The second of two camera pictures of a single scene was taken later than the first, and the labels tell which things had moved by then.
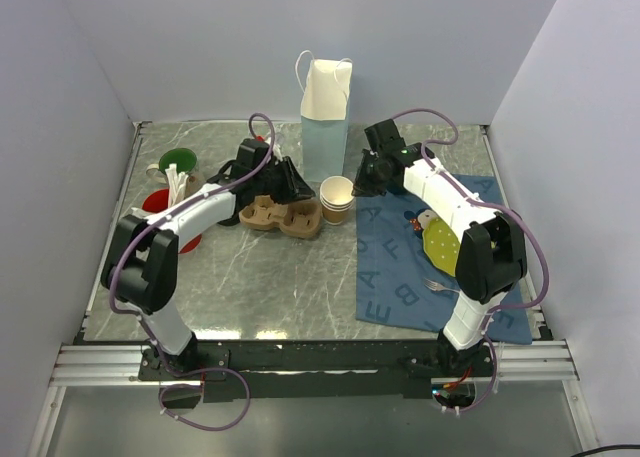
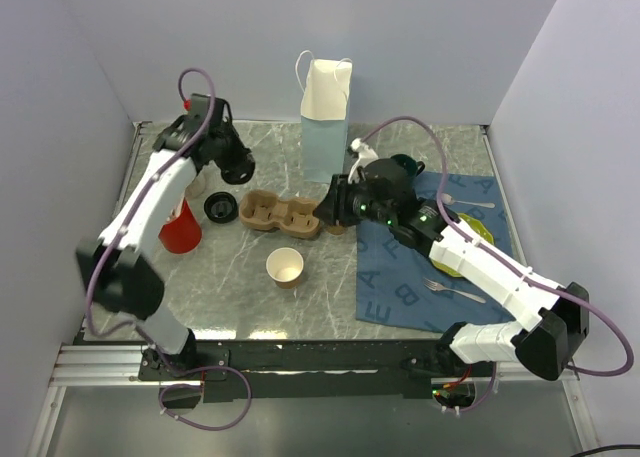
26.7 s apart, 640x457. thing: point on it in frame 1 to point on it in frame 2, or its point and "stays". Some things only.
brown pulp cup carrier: [299, 218] stays
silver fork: [436, 286] stays
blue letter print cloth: [399, 283] stays
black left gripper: [295, 187] to [241, 157]
